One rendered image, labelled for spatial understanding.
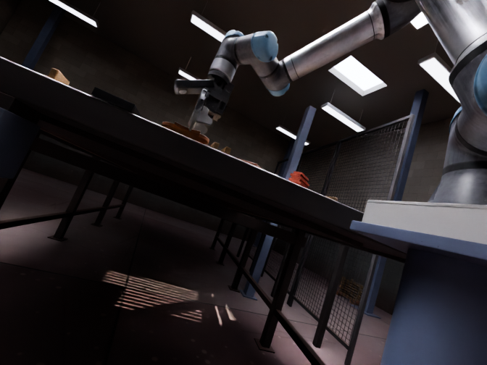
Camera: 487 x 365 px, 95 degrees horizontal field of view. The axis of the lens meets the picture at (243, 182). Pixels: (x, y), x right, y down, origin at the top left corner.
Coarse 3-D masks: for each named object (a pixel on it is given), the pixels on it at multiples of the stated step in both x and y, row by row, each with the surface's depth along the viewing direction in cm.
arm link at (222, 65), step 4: (216, 60) 67; (220, 60) 67; (224, 60) 67; (212, 64) 67; (216, 64) 66; (220, 64) 66; (224, 64) 66; (228, 64) 67; (232, 64) 68; (212, 68) 67; (216, 68) 66; (220, 68) 66; (224, 68) 66; (228, 68) 67; (232, 68) 68; (224, 72) 67; (228, 72) 67; (232, 72) 68; (228, 76) 68; (232, 76) 69
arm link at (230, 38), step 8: (232, 32) 68; (240, 32) 69; (224, 40) 69; (232, 40) 66; (224, 48) 67; (232, 48) 66; (216, 56) 68; (224, 56) 67; (232, 56) 67; (240, 64) 71
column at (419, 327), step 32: (352, 224) 45; (416, 256) 38; (448, 256) 34; (480, 256) 27; (416, 288) 36; (448, 288) 33; (480, 288) 31; (416, 320) 35; (448, 320) 32; (480, 320) 30; (384, 352) 39; (416, 352) 33; (448, 352) 31; (480, 352) 29
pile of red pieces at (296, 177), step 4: (296, 172) 161; (300, 172) 160; (292, 176) 162; (296, 176) 160; (300, 176) 160; (304, 176) 163; (292, 180) 161; (296, 180) 159; (300, 180) 159; (304, 180) 162; (300, 184) 156; (304, 184) 165; (308, 184) 168; (308, 188) 167
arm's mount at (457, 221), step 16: (368, 208) 44; (384, 208) 41; (400, 208) 39; (416, 208) 37; (432, 208) 35; (448, 208) 33; (464, 208) 31; (480, 208) 30; (384, 224) 40; (400, 224) 38; (416, 224) 36; (432, 224) 34; (448, 224) 32; (464, 224) 30; (480, 224) 29; (480, 240) 28
